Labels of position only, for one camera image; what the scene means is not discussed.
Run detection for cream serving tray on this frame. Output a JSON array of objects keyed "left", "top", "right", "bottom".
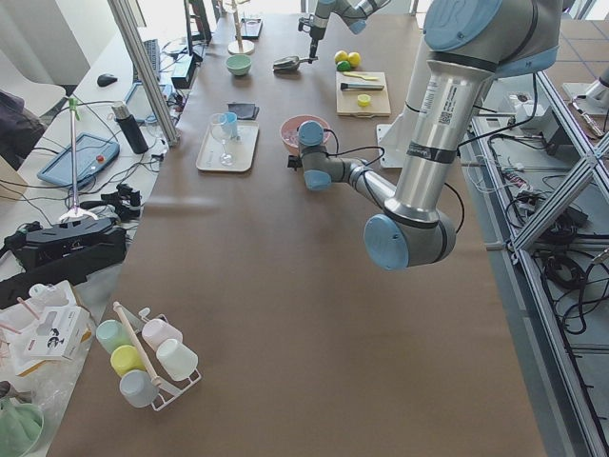
[{"left": 195, "top": 120, "right": 259, "bottom": 172}]

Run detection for black box on desk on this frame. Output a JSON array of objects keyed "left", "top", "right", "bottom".
[{"left": 171, "top": 54, "right": 196, "bottom": 89}]

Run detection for clear wine glass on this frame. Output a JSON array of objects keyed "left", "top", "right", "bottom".
[{"left": 210, "top": 113, "right": 233, "bottom": 167}]

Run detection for yellow plastic knife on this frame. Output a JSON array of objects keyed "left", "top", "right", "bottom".
[{"left": 343, "top": 71, "right": 379, "bottom": 81}]

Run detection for white cup rack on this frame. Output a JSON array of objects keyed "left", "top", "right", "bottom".
[{"left": 121, "top": 304, "right": 204, "bottom": 412}]

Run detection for black computer mouse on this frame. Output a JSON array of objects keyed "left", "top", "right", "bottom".
[{"left": 96, "top": 73, "right": 118, "bottom": 88}]

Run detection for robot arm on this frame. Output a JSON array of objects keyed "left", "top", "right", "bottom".
[
  {"left": 298, "top": 0, "right": 390, "bottom": 60},
  {"left": 297, "top": 1, "right": 563, "bottom": 270}
]

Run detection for steel muddler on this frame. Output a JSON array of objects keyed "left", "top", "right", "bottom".
[{"left": 340, "top": 82, "right": 384, "bottom": 91}]

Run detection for green cup in rack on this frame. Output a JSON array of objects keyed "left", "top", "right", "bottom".
[{"left": 95, "top": 319, "right": 131, "bottom": 355}]

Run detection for clear plastic ice cubes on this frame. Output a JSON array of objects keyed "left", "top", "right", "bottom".
[{"left": 282, "top": 128, "right": 299, "bottom": 148}]

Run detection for green bowl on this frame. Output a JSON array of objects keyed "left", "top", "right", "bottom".
[{"left": 226, "top": 53, "right": 252, "bottom": 76}]

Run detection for wooden stand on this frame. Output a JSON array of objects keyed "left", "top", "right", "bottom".
[{"left": 222, "top": 0, "right": 255, "bottom": 55}]

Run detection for green cloth bundle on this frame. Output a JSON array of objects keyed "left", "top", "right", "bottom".
[{"left": 1, "top": 398, "right": 45, "bottom": 456}]

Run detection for half lemon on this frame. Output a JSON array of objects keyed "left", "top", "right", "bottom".
[{"left": 358, "top": 94, "right": 371, "bottom": 107}]

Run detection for pink cup in rack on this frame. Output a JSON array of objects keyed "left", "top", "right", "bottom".
[{"left": 142, "top": 318, "right": 183, "bottom": 351}]

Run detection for green lime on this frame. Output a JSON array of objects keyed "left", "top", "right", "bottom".
[{"left": 347, "top": 51, "right": 362, "bottom": 68}]

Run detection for black keyboard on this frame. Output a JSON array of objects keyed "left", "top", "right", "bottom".
[{"left": 143, "top": 39, "right": 161, "bottom": 81}]

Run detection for white cup in rack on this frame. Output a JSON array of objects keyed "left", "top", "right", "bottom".
[{"left": 156, "top": 338, "right": 199, "bottom": 381}]

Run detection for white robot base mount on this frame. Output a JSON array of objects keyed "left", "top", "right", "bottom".
[{"left": 376, "top": 105, "right": 419, "bottom": 169}]

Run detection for stainless steel ice scoop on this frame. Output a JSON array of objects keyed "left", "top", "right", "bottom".
[{"left": 272, "top": 56, "right": 318, "bottom": 73}]

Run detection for grey folded cloth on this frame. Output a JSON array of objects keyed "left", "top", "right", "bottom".
[{"left": 227, "top": 102, "right": 260, "bottom": 120}]

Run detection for wooden cutting board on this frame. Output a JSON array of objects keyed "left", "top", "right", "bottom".
[{"left": 336, "top": 71, "right": 391, "bottom": 117}]

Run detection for blue teach pendant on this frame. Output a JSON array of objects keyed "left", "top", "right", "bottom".
[{"left": 37, "top": 133, "right": 120, "bottom": 189}]

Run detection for blue cup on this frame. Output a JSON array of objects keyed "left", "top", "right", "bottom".
[{"left": 222, "top": 111, "right": 239, "bottom": 139}]

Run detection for grey-blue cup in rack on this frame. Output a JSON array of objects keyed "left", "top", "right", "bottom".
[{"left": 119, "top": 369, "right": 159, "bottom": 408}]

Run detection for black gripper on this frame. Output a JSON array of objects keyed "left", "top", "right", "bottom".
[{"left": 298, "top": 15, "right": 325, "bottom": 58}]

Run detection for pink bowl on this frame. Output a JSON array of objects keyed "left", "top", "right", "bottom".
[{"left": 280, "top": 114, "right": 330, "bottom": 155}]

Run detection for white product box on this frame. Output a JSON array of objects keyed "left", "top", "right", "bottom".
[{"left": 25, "top": 306, "right": 90, "bottom": 361}]

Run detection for wooden rack handle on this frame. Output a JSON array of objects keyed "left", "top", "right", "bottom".
[{"left": 112, "top": 301, "right": 161, "bottom": 387}]

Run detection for aluminium frame post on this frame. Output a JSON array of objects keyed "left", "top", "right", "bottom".
[{"left": 108, "top": 0, "right": 180, "bottom": 147}]

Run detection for yellow lemon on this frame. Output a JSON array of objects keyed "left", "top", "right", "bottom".
[
  {"left": 336, "top": 61, "right": 351, "bottom": 72},
  {"left": 334, "top": 50, "right": 348, "bottom": 64}
]

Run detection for yellow cup in rack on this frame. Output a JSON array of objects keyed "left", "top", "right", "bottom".
[{"left": 110, "top": 345, "right": 146, "bottom": 377}]

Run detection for black water bottle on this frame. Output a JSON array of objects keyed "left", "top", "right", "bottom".
[{"left": 111, "top": 101, "right": 148, "bottom": 154}]

